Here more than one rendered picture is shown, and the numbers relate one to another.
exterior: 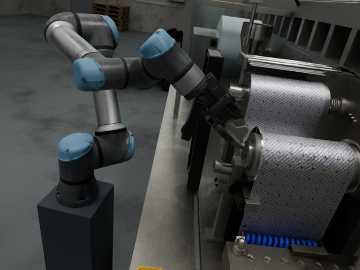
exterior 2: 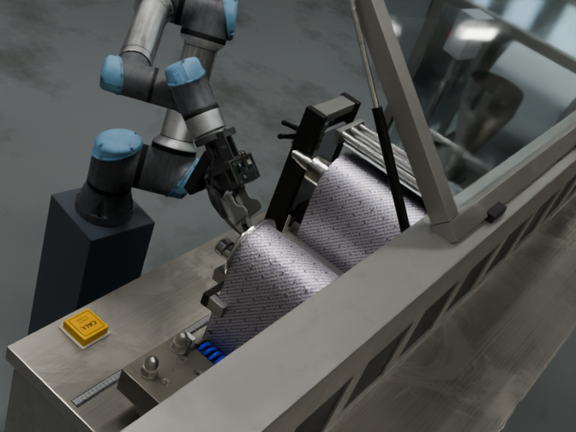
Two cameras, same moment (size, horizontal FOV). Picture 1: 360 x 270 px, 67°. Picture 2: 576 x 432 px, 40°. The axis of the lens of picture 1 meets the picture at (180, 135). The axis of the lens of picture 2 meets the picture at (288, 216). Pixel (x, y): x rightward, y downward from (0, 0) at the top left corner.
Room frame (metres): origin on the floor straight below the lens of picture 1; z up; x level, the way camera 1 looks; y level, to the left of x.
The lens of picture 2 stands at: (-0.45, -0.80, 2.22)
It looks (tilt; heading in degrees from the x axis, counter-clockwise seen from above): 35 degrees down; 27
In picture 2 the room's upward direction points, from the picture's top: 22 degrees clockwise
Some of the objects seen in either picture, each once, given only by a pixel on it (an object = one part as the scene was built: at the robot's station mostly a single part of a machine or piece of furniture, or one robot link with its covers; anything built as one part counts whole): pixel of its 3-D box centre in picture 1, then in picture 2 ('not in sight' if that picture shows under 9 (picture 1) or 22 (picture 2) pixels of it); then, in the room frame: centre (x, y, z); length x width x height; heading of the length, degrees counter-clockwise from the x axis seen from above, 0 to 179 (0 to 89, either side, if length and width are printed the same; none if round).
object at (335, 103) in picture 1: (328, 105); not in sight; (0.90, -0.48, 1.33); 0.07 x 0.07 x 0.07; 2
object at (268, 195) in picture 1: (288, 214); (256, 345); (0.59, -0.32, 1.11); 0.23 x 0.01 x 0.18; 92
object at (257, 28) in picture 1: (256, 30); not in sight; (1.37, -0.28, 1.50); 0.14 x 0.14 x 0.06
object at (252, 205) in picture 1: (251, 205); (217, 306); (0.57, -0.21, 1.13); 0.04 x 0.02 x 0.03; 92
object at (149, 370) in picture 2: not in sight; (151, 365); (0.42, -0.21, 1.05); 0.04 x 0.04 x 0.04
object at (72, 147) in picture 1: (78, 155); (117, 159); (0.80, 0.34, 1.07); 0.13 x 0.12 x 0.14; 130
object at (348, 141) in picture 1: (344, 166); not in sight; (0.65, -0.45, 1.25); 0.15 x 0.01 x 0.15; 2
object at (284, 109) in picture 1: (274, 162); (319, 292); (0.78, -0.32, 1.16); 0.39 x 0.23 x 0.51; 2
